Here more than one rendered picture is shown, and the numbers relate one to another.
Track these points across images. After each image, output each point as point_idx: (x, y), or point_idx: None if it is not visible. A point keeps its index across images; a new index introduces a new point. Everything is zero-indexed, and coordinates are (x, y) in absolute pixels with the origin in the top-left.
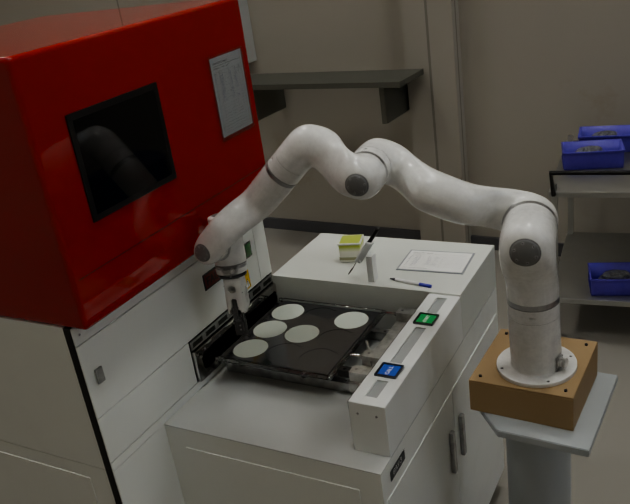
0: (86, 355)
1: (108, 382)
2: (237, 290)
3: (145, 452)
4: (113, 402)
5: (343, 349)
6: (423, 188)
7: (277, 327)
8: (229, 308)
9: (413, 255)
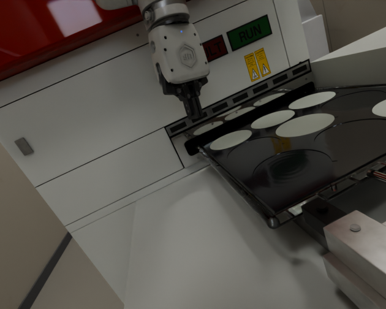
0: None
1: (41, 155)
2: (157, 46)
3: (112, 222)
4: (54, 174)
5: (358, 158)
6: None
7: (280, 117)
8: (157, 78)
9: None
